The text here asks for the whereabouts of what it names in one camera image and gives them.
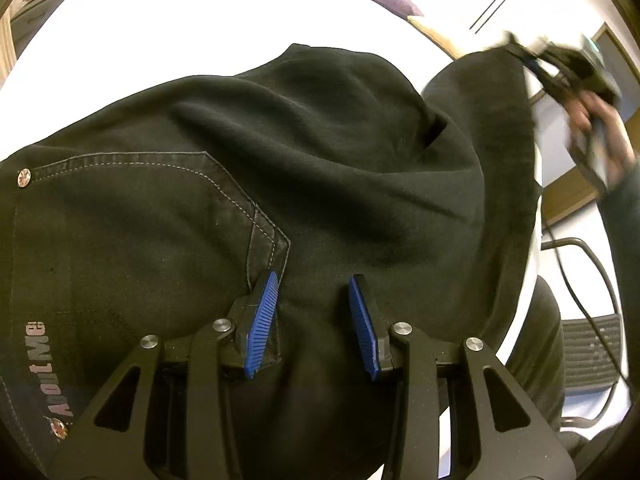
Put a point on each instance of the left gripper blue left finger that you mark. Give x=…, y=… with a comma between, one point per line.
x=252, y=316

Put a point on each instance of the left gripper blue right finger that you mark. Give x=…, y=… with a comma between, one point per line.
x=372, y=328

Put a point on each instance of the black denim pants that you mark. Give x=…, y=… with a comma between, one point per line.
x=153, y=215

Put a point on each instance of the grey sleeve right forearm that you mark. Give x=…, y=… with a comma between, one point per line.
x=619, y=209

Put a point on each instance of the right hand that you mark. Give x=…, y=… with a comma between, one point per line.
x=617, y=157

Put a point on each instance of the yellow cushion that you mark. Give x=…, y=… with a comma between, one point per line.
x=439, y=39

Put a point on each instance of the black office chair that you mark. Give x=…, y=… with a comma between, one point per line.
x=593, y=346

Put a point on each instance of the white bed sheet mattress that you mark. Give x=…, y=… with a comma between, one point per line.
x=94, y=53

